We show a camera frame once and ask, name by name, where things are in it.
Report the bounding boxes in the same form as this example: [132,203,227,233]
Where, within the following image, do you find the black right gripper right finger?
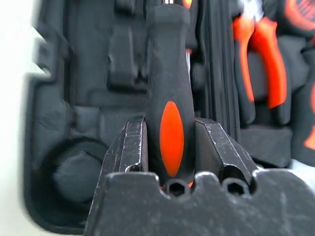
[195,117,258,193]

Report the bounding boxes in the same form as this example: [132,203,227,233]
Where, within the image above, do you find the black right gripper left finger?
[83,115,150,236]

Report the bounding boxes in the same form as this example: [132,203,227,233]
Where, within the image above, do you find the black orange screwdriver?
[144,0,198,191]

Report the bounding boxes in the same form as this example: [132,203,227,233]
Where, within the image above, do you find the black plastic tool case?
[23,0,315,232]

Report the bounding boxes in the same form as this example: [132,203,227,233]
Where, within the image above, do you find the orange black hand tool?
[303,81,315,154]

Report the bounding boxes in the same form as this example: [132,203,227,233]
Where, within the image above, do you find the orange black tape measure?
[283,0,315,39]

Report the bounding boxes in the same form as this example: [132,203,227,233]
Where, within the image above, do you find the orange handled pliers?
[232,0,288,110]

